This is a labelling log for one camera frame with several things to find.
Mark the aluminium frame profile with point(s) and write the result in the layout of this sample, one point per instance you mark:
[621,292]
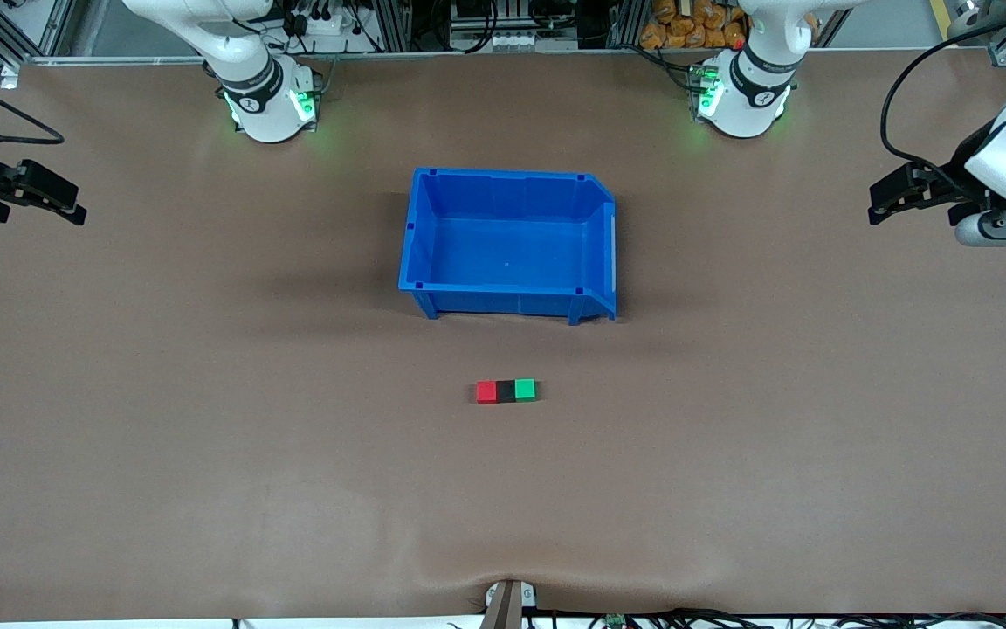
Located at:
[385,22]
[1005,44]
[625,22]
[56,26]

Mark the silver table edge rail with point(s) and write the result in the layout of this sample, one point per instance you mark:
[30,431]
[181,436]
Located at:
[512,55]

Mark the white power strip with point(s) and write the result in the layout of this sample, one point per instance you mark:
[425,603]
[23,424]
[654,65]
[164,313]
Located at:
[324,33]

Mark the blue plastic storage bin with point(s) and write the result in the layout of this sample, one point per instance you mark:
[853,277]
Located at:
[503,253]

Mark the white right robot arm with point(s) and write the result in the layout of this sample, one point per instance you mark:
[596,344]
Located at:
[267,114]

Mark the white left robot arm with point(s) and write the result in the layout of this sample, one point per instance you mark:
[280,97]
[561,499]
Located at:
[743,105]

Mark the white corner bracket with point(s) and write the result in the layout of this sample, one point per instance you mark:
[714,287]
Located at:
[10,77]

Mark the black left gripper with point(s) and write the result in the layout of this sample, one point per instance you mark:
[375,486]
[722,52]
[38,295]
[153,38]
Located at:
[960,169]

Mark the brown post with grey bracket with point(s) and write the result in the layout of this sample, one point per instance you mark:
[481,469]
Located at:
[503,607]

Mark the small green connector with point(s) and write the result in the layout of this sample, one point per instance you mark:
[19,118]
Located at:
[615,621]

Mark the orange lumpy bundle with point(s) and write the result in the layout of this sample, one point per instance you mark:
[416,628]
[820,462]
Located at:
[695,22]

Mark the black cube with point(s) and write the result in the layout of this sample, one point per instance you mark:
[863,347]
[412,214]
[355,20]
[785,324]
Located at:
[506,390]

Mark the red cube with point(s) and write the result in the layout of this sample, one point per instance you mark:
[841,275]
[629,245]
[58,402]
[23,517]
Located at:
[486,392]

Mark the white terminal block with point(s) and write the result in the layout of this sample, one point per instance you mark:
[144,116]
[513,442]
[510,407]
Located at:
[529,40]

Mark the green cube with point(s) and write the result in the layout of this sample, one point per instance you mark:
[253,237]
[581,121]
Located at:
[526,390]

